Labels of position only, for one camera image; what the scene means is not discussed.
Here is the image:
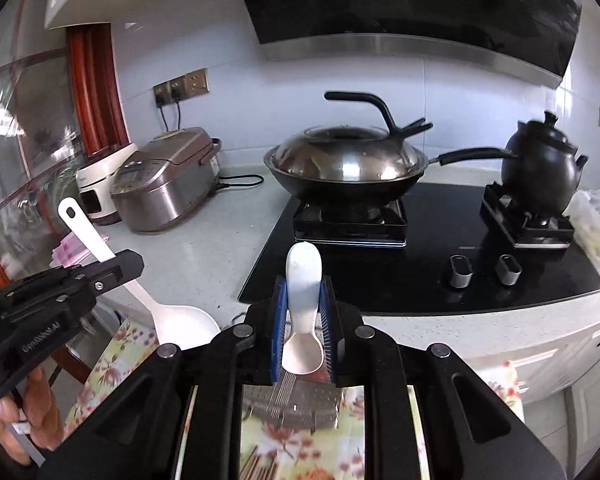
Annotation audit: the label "beige short rice scoop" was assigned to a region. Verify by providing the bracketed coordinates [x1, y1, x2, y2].
[282, 242, 324, 376]

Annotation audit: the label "white cabinet drawers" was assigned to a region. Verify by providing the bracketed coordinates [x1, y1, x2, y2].
[469, 316, 600, 478]

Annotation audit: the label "black clay kettle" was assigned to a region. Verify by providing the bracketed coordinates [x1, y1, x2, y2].
[501, 110, 588, 216]

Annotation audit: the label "steel wire utensil rack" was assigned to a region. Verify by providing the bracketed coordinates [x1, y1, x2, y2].
[242, 372, 342, 434]

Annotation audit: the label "black power cable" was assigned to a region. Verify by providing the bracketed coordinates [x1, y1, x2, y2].
[157, 98, 266, 192]

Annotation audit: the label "black range hood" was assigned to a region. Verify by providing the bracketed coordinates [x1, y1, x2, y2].
[245, 0, 582, 88]

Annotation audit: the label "black glass gas stove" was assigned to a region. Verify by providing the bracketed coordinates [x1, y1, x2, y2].
[239, 183, 600, 316]

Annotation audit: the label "floral tablecloth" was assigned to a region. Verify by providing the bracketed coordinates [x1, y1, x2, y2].
[61, 318, 527, 480]

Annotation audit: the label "white long-handled spoon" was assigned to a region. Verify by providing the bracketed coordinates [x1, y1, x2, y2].
[57, 196, 222, 352]

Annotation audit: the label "silver rice cooker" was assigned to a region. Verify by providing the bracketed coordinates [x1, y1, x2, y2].
[110, 127, 222, 233]

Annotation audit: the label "white small appliance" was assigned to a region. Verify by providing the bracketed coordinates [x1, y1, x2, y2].
[76, 143, 137, 226]

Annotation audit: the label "black wok with lid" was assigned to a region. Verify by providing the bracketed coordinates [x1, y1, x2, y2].
[263, 91, 517, 206]

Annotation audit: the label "wall power socket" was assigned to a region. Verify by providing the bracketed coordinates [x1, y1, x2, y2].
[152, 68, 210, 107]

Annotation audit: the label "left hand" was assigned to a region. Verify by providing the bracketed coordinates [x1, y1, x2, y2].
[0, 365, 64, 466]

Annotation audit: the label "white plastic bag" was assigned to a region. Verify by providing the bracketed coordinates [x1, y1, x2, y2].
[566, 188, 600, 271]

